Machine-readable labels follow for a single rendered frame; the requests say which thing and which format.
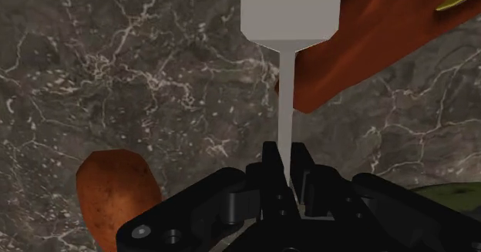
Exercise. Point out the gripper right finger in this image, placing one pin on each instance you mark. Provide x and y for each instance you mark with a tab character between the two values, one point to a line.
375	213

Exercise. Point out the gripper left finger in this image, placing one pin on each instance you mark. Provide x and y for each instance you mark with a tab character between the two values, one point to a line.
210	210

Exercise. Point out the grey spatula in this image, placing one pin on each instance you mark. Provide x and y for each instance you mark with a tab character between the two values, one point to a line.
289	10

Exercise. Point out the dark green vegetable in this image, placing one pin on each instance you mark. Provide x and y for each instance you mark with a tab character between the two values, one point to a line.
451	195

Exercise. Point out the brown potato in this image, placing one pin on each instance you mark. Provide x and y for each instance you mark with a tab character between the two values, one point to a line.
112	198

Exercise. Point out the orange-red bowl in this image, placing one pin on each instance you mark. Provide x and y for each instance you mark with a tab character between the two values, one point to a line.
375	37

